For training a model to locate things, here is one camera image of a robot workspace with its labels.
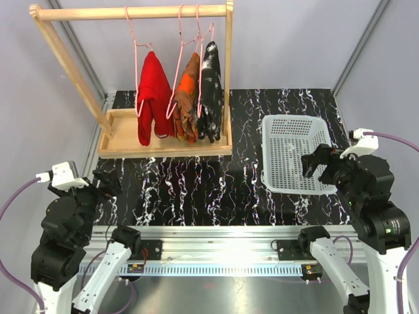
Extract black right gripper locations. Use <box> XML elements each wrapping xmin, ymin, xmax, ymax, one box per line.
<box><xmin>301</xmin><ymin>143</ymin><xmax>363</xmax><ymax>208</ymax></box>

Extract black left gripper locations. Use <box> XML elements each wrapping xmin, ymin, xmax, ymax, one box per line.
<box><xmin>50</xmin><ymin>168</ymin><xmax>122</xmax><ymax>242</ymax></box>

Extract red trousers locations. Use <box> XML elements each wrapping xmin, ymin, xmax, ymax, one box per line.
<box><xmin>137</xmin><ymin>51</ymin><xmax>175</xmax><ymax>146</ymax></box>

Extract pink wire hanger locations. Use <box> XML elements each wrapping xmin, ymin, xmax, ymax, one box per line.
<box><xmin>196</xmin><ymin>3</ymin><xmax>215</xmax><ymax>118</ymax></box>
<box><xmin>124</xmin><ymin>6</ymin><xmax>153</xmax><ymax>118</ymax></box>
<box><xmin>166</xmin><ymin>5</ymin><xmax>198</xmax><ymax>120</ymax></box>

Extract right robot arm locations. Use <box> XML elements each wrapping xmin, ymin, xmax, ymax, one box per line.
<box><xmin>297</xmin><ymin>144</ymin><xmax>418</xmax><ymax>313</ymax></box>

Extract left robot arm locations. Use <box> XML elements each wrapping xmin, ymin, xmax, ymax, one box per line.
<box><xmin>31</xmin><ymin>162</ymin><xmax>148</xmax><ymax>313</ymax></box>

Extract orange patterned trousers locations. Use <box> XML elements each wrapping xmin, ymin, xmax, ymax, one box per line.
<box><xmin>173</xmin><ymin>52</ymin><xmax>200</xmax><ymax>144</ymax></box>

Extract black white patterned trousers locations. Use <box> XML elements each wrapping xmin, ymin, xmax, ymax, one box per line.
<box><xmin>198</xmin><ymin>41</ymin><xmax>223</xmax><ymax>143</ymax></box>

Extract white plastic basket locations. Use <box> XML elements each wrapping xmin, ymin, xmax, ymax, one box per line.
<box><xmin>261</xmin><ymin>114</ymin><xmax>337</xmax><ymax>196</ymax></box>

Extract wooden clothes rack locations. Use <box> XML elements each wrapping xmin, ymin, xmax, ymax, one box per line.
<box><xmin>29</xmin><ymin>1</ymin><xmax>234</xmax><ymax>159</ymax></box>

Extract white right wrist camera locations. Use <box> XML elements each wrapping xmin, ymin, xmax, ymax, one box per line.
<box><xmin>340</xmin><ymin>128</ymin><xmax>379</xmax><ymax>159</ymax></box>

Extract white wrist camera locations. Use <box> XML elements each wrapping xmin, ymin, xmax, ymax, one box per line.
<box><xmin>340</xmin><ymin>128</ymin><xmax>379</xmax><ymax>159</ymax></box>
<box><xmin>35</xmin><ymin>161</ymin><xmax>89</xmax><ymax>191</ymax></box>

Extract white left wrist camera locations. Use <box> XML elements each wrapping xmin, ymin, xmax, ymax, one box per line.
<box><xmin>35</xmin><ymin>161</ymin><xmax>89</xmax><ymax>191</ymax></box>

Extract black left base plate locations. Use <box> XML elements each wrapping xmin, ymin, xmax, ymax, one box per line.
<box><xmin>136</xmin><ymin>239</ymin><xmax>163</xmax><ymax>261</ymax></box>

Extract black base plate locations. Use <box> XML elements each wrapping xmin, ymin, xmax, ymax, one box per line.
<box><xmin>136</xmin><ymin>239</ymin><xmax>163</xmax><ymax>261</ymax></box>
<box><xmin>270</xmin><ymin>239</ymin><xmax>312</xmax><ymax>261</ymax></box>

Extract aluminium mounting rail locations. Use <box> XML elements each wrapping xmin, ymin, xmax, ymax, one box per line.
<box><xmin>83</xmin><ymin>225</ymin><xmax>366</xmax><ymax>265</ymax></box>

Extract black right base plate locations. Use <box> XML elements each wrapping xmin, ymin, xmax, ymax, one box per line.
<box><xmin>270</xmin><ymin>239</ymin><xmax>312</xmax><ymax>261</ymax></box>

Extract white slotted cable duct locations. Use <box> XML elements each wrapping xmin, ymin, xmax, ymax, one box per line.
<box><xmin>117</xmin><ymin>263</ymin><xmax>314</xmax><ymax>277</ymax></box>

